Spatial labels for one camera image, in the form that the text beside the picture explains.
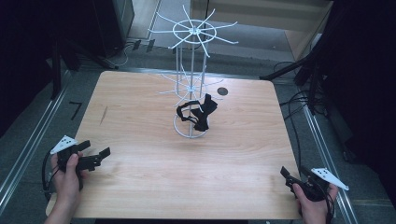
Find black bow tie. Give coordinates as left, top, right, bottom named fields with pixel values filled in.
left=200, top=92, right=219, bottom=117
left=176, top=99, right=210, bottom=133

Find white wire display rack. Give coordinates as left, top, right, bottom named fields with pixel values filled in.
left=147, top=4, right=240, bottom=140

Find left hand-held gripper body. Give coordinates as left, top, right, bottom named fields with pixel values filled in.
left=49, top=134, right=104, bottom=174

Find dark cabinet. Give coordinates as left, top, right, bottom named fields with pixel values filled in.
left=92, top=0, right=135, bottom=59

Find person's right hand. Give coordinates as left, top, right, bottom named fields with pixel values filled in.
left=291, top=182, right=339, bottom=224

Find metal floor rail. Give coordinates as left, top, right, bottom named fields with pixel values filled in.
left=302, top=105, right=360, bottom=224
left=0, top=87, right=69, bottom=217

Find black stand legs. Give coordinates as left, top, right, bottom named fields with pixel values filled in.
left=49, top=38, right=120, bottom=101
left=259, top=50, right=326, bottom=117

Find white floor cable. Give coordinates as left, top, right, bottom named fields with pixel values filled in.
left=112, top=42, right=135, bottom=68

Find black power plugs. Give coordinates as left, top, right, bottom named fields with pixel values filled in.
left=132, top=38, right=157, bottom=53

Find person's left hand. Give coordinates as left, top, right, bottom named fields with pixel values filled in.
left=49, top=152, right=90, bottom=203

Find black floor cables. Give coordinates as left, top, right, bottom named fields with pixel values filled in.
left=273, top=60, right=329, bottom=171

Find left hand-held gripper cable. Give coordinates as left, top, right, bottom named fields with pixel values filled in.
left=41, top=150, right=62, bottom=202

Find right hand-held gripper cable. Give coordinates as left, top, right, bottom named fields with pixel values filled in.
left=322, top=185, right=336, bottom=224

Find hand-held gripper cable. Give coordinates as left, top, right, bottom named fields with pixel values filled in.
left=322, top=185, right=336, bottom=224
left=41, top=150, right=62, bottom=202

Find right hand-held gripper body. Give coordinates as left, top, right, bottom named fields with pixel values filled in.
left=288, top=167, right=350, bottom=203

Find light wooden furniture panel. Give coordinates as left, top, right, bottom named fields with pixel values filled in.
left=190, top=0, right=334, bottom=61

